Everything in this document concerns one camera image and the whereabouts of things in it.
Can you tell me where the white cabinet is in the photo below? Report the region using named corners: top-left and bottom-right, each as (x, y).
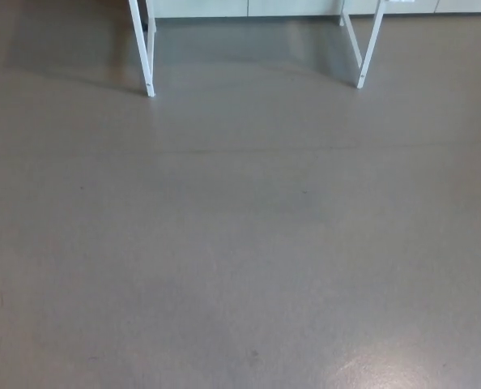
top-left (146, 0), bottom-right (481, 19)

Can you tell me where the white desk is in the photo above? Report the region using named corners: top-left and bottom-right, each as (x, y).
top-left (127, 0), bottom-right (388, 98)

